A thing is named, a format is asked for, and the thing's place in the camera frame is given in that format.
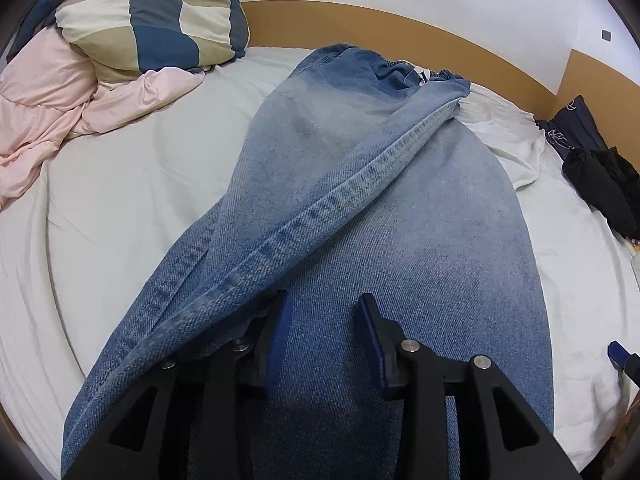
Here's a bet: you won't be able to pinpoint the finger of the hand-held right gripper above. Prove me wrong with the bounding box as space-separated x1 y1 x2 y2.
607 340 640 388

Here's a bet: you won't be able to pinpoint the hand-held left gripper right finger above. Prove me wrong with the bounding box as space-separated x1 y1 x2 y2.
357 292 581 480

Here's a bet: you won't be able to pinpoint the pink blanket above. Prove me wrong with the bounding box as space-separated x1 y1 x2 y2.
0 25 206 211

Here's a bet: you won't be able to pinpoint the blue denim jeans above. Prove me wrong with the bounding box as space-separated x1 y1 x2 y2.
60 42 556 480

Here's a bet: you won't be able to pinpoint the black garment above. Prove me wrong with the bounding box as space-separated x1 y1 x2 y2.
562 146 640 241

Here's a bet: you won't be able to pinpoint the blue and beige checkered pillow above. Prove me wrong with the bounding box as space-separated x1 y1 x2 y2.
20 0 251 83

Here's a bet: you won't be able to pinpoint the white bed sheet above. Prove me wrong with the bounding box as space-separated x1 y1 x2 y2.
0 45 640 480

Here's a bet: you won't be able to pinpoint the tan wooden bed board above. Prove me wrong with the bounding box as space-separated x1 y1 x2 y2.
240 0 640 161

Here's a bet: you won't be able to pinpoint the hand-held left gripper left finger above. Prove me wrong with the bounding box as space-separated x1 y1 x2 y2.
65 290 288 480

